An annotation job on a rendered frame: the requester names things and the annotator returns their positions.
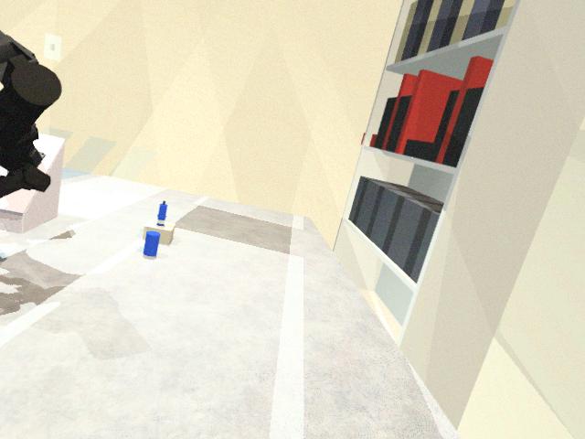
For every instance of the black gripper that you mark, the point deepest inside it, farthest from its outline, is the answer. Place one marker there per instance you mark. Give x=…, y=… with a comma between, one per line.
x=13, y=126

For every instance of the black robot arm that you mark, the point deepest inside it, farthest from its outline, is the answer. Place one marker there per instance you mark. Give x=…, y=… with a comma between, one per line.
x=30, y=88

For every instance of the blue marker cap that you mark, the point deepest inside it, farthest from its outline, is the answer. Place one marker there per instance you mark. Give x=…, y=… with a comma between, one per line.
x=151, y=243

